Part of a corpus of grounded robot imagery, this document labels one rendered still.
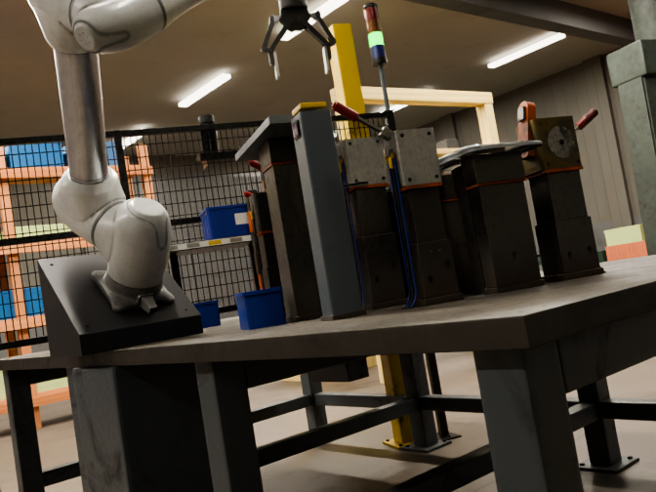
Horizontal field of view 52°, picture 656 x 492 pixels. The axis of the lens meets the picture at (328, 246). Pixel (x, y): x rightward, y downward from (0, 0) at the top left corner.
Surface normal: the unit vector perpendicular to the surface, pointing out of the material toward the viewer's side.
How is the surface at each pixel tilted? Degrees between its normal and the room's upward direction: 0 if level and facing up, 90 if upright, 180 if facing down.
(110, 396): 90
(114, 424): 90
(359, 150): 90
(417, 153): 90
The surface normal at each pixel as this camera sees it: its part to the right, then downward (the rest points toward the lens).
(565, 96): -0.76, 0.08
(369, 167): 0.33, -0.11
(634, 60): -0.90, 0.12
